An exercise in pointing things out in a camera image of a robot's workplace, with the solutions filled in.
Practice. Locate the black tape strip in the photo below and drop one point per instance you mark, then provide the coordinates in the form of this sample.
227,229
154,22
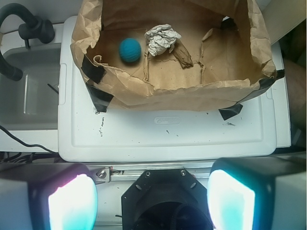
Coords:
94,73
230,112
100,99

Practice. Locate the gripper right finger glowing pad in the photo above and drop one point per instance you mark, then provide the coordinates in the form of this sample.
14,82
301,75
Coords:
258,193

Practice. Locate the black tape strip left upper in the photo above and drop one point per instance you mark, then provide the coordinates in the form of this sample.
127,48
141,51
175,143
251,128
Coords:
94,73

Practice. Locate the black tape strip right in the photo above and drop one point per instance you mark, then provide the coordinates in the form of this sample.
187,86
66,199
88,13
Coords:
230,112

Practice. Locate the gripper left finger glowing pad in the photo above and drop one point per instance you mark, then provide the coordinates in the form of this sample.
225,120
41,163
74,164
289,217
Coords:
47,196

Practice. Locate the black tape strip left lower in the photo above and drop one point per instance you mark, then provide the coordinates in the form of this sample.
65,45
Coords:
100,99

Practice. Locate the brown paper bag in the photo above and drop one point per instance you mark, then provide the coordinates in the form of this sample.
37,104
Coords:
227,40

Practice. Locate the crumpled white paper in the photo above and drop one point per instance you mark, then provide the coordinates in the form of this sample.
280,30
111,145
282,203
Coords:
161,38

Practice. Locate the blue knitted ball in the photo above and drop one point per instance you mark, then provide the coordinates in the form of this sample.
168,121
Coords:
130,50

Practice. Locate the brown dried leaf scrap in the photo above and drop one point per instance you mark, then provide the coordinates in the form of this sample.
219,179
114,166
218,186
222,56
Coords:
183,56

